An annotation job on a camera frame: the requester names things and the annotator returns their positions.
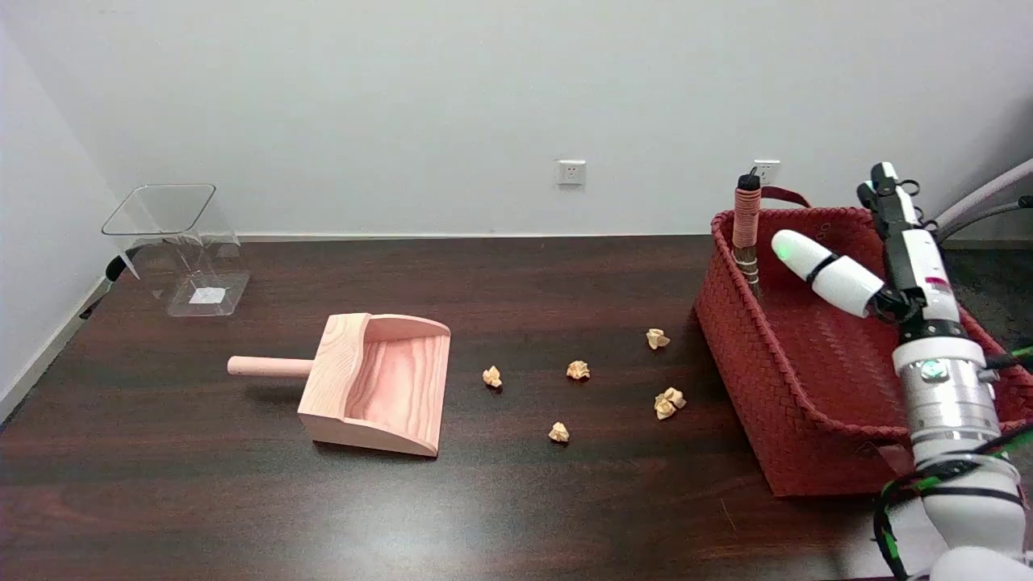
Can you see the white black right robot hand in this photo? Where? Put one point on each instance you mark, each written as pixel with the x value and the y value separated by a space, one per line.
pixel 920 270

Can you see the small straw broom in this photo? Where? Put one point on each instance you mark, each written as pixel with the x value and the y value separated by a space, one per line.
pixel 746 222

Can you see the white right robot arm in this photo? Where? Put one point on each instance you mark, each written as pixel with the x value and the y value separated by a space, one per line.
pixel 948 403

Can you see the red woven basket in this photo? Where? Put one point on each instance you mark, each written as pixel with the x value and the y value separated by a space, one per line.
pixel 807 363

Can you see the crumpled paper ball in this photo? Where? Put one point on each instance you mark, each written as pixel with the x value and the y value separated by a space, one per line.
pixel 663 410
pixel 658 339
pixel 578 370
pixel 558 432
pixel 677 396
pixel 491 377

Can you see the wooden dustpan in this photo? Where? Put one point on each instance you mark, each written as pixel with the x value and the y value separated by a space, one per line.
pixel 379 383

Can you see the clear plastic bin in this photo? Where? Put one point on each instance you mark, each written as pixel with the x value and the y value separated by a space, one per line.
pixel 173 234

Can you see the white wall socket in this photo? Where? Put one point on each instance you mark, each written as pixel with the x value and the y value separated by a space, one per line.
pixel 768 169
pixel 570 172

